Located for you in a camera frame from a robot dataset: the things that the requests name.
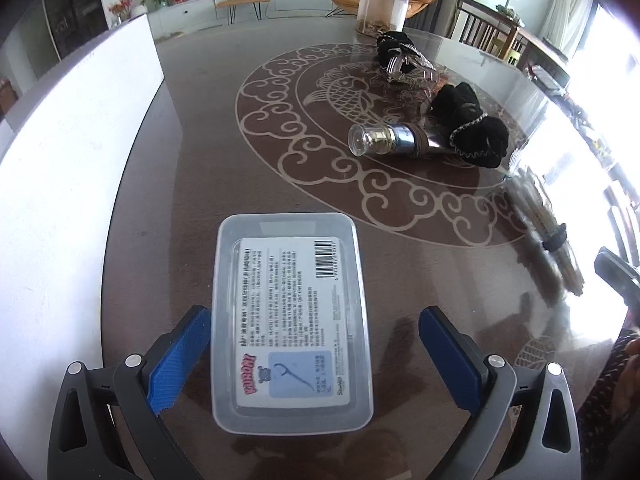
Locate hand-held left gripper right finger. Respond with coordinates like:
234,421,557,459
418,306,582,480

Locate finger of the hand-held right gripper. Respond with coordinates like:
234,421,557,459
593,246,640,306

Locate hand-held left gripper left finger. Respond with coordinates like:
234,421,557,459
47,305,213,480

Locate plastic bag of wooden sticks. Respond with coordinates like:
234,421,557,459
505,170,586,301

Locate clear plastic box with label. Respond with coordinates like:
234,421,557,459
210,213,375,433

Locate person's right forearm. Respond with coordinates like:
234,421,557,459
575,327,640,480

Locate white board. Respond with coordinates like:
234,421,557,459
0,12,166,461

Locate clear-capped grinder bottle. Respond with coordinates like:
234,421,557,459
348,122,453,157

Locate black fuzzy scrunchie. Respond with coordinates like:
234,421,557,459
431,82,483,128

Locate wooden chair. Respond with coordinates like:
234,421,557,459
450,0,526,61

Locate glittery bow hair clip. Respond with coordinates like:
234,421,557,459
407,45,441,81

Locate black velvet scrunchie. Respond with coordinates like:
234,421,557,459
376,31,416,68

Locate clear jar with black lid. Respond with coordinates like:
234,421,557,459
356,0,412,36

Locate red flowers in vase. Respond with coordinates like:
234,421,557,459
107,0,137,23

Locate black display cabinet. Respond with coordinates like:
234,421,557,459
40,0,108,61

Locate white media console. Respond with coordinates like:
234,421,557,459
147,0,361,41

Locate black scrunchie with chain trim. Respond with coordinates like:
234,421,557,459
449,115,510,169

